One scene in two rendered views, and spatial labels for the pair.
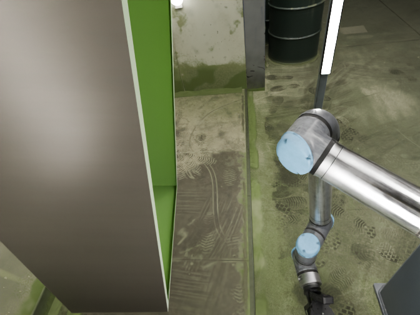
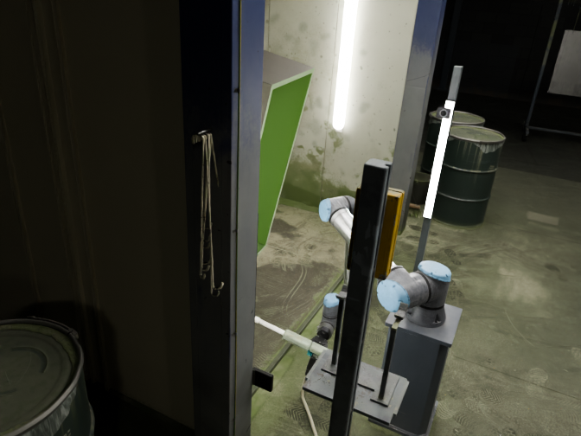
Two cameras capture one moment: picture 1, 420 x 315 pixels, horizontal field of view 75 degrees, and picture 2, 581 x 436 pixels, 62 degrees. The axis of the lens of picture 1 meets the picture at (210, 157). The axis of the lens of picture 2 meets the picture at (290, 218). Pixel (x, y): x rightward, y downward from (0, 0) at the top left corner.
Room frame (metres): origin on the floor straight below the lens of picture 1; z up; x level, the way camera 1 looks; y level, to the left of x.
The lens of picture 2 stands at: (-1.76, -0.57, 2.02)
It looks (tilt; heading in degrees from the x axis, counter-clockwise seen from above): 26 degrees down; 13
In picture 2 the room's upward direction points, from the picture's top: 4 degrees clockwise
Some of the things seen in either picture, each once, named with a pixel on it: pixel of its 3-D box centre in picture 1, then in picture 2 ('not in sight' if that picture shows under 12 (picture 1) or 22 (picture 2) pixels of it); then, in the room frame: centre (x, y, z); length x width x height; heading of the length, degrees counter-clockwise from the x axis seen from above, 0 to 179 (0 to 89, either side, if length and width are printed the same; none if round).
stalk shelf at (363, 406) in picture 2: not in sight; (355, 383); (-0.45, -0.55, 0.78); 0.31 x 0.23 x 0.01; 78
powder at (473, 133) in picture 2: not in sight; (473, 134); (3.03, -1.21, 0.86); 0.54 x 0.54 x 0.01
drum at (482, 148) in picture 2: (295, 14); (463, 176); (3.02, -1.21, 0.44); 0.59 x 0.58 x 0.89; 2
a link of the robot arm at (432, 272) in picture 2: not in sight; (430, 283); (0.24, -0.80, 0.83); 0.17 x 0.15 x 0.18; 134
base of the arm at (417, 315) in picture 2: not in sight; (426, 306); (0.25, -0.81, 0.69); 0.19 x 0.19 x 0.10
